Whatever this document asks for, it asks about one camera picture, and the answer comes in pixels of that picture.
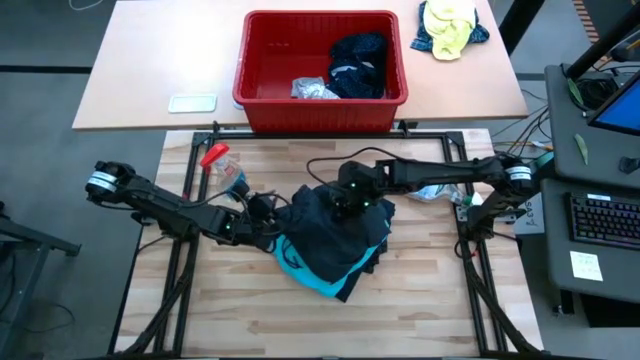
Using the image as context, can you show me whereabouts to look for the black keyboard blue backlight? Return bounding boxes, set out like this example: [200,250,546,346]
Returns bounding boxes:
[564,190,640,252]

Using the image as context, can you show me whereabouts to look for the monitor with blue screen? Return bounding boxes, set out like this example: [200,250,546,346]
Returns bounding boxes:
[588,69,640,138]

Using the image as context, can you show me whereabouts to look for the large red plastic laundry bin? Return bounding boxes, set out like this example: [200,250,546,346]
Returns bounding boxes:
[232,9,409,134]

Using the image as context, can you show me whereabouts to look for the white cable on floor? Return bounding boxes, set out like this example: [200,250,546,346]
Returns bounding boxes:
[66,0,107,13]

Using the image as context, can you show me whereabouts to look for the navy patterned garment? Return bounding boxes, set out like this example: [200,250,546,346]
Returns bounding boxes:
[327,32,389,100]

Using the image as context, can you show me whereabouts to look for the green leaf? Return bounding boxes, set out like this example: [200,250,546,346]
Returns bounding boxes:
[573,132,590,167]
[566,76,584,107]

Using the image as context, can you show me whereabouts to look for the black coiled cable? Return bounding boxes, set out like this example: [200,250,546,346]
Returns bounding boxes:
[574,76,609,109]

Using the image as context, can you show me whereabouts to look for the turquoise shorts white mesh lining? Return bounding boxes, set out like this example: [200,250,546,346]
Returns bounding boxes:
[272,219,391,299]

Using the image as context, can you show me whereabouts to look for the white paper label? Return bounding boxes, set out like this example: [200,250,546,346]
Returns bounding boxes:
[514,194,547,237]

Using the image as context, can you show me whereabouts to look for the black metal stand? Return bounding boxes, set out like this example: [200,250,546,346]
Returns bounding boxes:
[0,199,83,360]

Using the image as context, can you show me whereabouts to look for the black aluminium table frame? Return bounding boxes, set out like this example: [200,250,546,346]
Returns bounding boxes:
[106,119,544,360]

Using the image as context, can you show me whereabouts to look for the Windex spray bottle red trigger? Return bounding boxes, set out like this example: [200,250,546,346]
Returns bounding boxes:
[199,143,250,201]

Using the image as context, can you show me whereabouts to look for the grey desk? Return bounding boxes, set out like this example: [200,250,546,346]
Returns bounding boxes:
[543,63,640,191]
[540,177,640,307]

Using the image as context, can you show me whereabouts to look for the black garment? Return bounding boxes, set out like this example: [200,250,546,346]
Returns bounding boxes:
[274,184,396,285]

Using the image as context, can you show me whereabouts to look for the light grey garment in bin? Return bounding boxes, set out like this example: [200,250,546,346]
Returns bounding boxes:
[290,76,341,100]

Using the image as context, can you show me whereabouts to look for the white sticky note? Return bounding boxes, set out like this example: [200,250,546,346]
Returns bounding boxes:
[569,250,605,283]

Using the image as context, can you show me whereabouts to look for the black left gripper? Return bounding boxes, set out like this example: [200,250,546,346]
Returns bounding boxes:
[212,194,287,254]

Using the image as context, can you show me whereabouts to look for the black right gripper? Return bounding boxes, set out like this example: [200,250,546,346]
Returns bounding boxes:
[329,160,396,221]

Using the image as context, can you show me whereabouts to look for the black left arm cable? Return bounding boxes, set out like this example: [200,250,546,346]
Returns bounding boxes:
[189,187,291,239]

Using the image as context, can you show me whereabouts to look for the clear spray bottle green nozzle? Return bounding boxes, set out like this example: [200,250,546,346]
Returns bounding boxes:
[407,183,485,207]

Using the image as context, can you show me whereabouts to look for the beige side table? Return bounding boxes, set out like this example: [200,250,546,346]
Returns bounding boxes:
[71,0,530,132]

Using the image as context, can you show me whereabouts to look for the yellow cloth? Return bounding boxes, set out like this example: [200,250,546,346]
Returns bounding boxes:
[422,0,477,62]

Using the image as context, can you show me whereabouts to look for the black diagonal pole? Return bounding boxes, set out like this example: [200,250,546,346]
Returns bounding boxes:
[498,0,547,58]
[564,1,640,81]

